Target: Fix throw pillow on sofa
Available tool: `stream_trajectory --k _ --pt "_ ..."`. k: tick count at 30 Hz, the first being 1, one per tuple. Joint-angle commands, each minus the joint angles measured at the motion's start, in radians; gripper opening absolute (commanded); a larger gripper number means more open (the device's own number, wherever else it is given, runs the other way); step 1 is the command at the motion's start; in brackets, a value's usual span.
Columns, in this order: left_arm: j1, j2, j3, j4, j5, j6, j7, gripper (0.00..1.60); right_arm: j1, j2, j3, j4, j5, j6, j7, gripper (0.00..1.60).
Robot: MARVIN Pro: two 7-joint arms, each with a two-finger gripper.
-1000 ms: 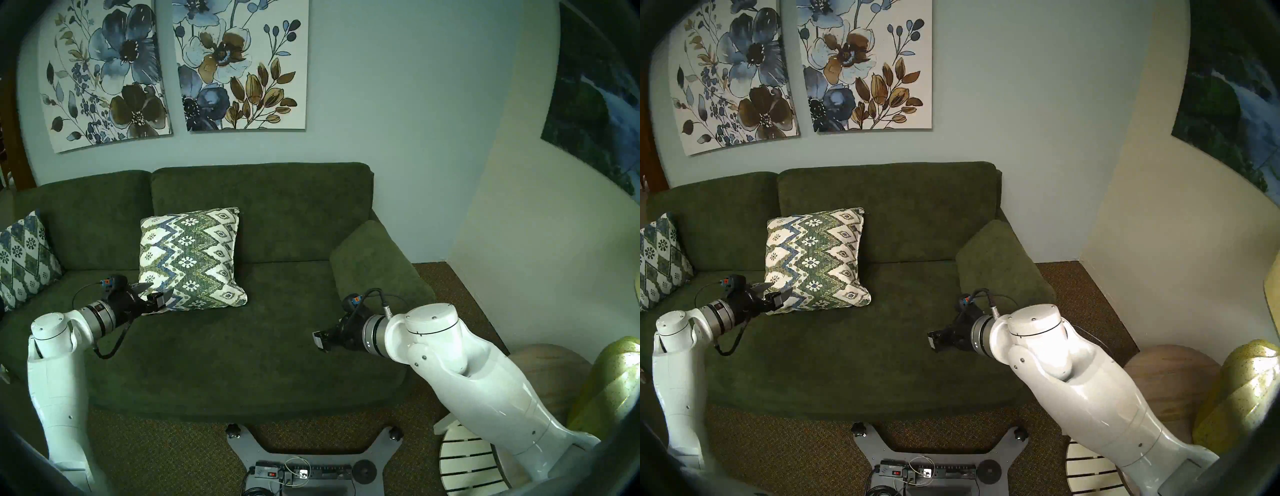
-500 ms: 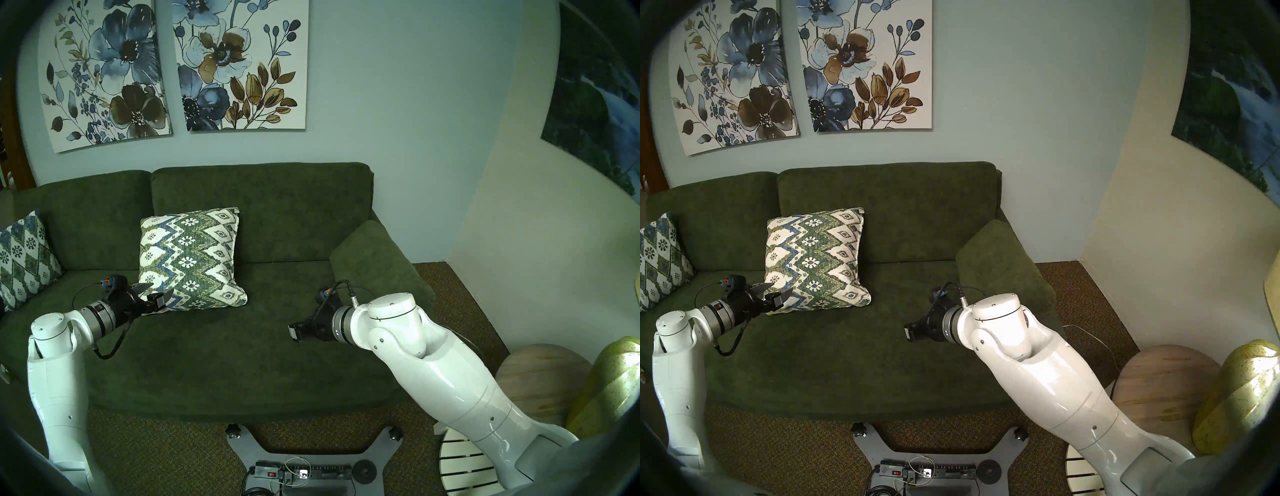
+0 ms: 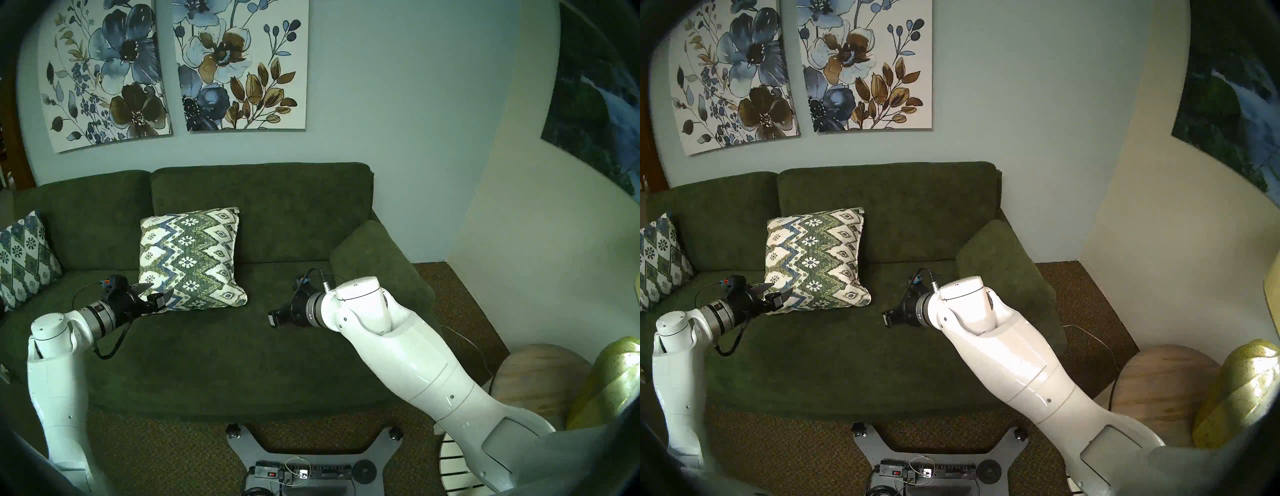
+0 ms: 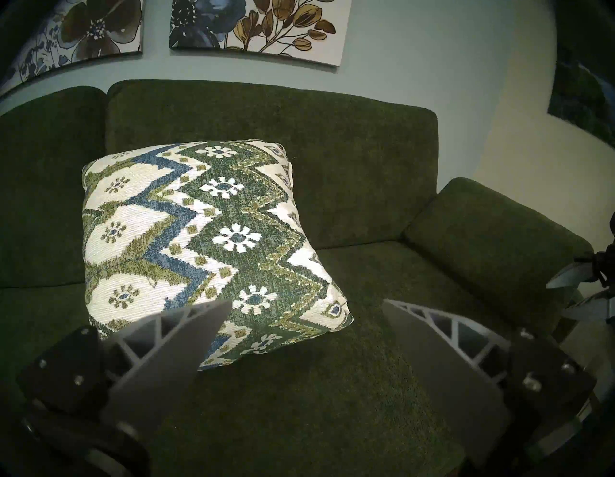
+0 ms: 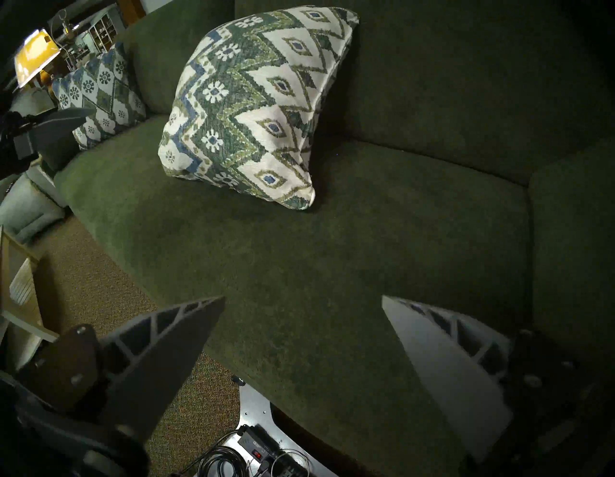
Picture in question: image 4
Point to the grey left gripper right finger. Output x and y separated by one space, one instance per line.
447 375

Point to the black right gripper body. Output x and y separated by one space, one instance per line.
608 267

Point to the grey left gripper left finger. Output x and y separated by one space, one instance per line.
158 375

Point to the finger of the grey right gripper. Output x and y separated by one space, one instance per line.
576 276
596 308

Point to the zigzag patterned throw pillow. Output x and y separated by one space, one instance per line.
216 240

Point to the green sofa armrest cushion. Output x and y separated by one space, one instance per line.
495 245

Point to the dark green fabric sofa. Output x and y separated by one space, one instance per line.
312 399

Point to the floral canvas with blue flowers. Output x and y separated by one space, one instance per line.
86 29

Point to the floral canvas with brown leaves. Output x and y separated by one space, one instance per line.
269 24

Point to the waterfall landscape wall picture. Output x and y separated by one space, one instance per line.
586 96

